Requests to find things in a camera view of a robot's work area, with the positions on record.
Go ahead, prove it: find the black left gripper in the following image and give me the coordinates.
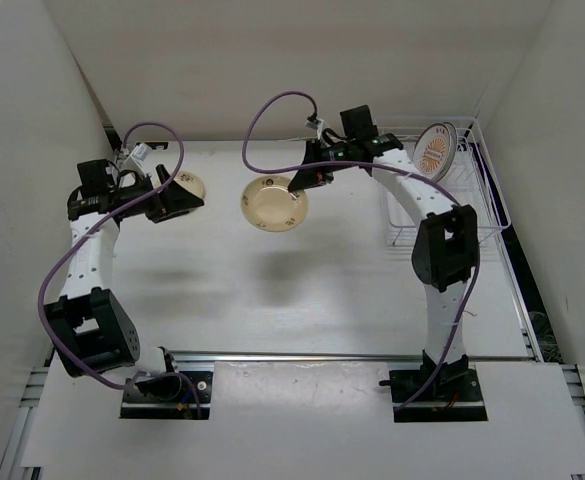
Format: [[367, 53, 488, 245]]
[[112, 165, 203, 224]]

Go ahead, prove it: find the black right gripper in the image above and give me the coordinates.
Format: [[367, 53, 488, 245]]
[[289, 138, 357, 192]]

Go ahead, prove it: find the cream plate with dark print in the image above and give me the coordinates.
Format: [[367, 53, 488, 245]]
[[174, 170, 206, 199]]

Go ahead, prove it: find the small cream printed plate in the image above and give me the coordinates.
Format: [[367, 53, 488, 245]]
[[240, 175, 309, 233]]

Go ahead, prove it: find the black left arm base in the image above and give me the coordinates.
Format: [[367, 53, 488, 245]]
[[119, 371, 213, 421]]

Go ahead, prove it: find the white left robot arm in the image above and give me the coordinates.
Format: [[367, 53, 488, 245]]
[[44, 159, 205, 374]]

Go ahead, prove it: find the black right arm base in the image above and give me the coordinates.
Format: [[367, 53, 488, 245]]
[[378, 353, 488, 423]]

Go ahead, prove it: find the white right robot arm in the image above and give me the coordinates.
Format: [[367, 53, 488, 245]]
[[289, 105, 479, 400]]

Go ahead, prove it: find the black label sticker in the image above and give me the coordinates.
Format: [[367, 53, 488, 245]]
[[147, 142, 169, 150]]

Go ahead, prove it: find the cream plate with orange pattern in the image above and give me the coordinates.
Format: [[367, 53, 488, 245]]
[[412, 123, 450, 182]]

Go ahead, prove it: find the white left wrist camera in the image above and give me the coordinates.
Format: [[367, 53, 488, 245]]
[[129, 143, 152, 163]]

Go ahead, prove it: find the white wire dish rack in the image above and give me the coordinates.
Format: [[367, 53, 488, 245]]
[[376, 115, 511, 256]]

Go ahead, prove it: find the aluminium frame rail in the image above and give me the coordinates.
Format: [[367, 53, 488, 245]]
[[169, 349, 543, 364]]

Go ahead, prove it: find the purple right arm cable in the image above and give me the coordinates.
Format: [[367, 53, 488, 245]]
[[242, 91, 476, 411]]

